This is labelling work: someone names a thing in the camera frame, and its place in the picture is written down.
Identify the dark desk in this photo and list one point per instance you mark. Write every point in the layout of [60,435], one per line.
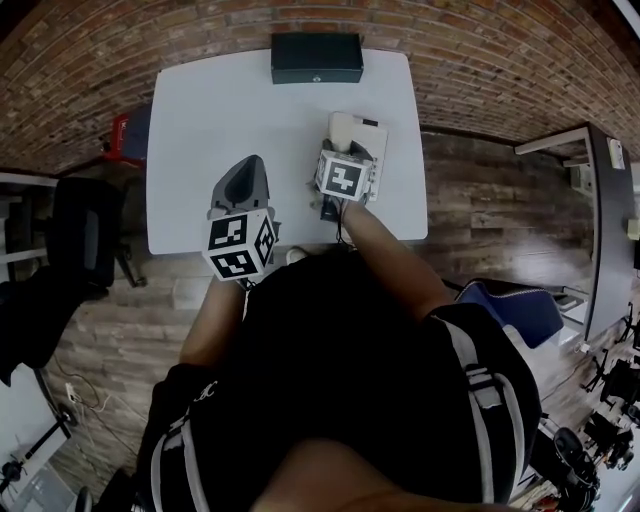
[612,230]

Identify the red stool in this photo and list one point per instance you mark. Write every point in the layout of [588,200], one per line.
[122,140]

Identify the white telephone handset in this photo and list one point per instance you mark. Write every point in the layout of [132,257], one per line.
[342,130]

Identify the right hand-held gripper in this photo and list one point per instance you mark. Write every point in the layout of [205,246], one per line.
[342,177]

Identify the black office chair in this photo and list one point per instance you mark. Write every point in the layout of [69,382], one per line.
[82,235]

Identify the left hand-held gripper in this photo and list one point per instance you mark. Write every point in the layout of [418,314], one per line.
[235,245]

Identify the person's left forearm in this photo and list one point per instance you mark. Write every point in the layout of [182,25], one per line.
[210,325]

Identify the white shelf unit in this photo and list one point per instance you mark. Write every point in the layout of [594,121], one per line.
[20,220]

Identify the cream telephone base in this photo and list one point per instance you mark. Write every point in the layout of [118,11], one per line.
[372,142]

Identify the white power strip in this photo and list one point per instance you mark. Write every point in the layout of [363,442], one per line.
[73,392]

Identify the person's white shoe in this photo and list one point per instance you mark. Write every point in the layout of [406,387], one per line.
[296,254]

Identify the black metal box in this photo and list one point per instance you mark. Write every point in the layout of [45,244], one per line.
[316,57]

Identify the blue chair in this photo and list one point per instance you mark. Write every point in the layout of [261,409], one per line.
[520,310]

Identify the black tripod stands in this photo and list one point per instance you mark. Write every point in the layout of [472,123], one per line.
[617,385]

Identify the person's black shirt torso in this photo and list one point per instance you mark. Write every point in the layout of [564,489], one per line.
[325,360]

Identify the white paper sheet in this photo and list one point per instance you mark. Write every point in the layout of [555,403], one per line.
[616,155]

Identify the person's right forearm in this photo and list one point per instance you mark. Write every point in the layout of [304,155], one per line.
[395,260]

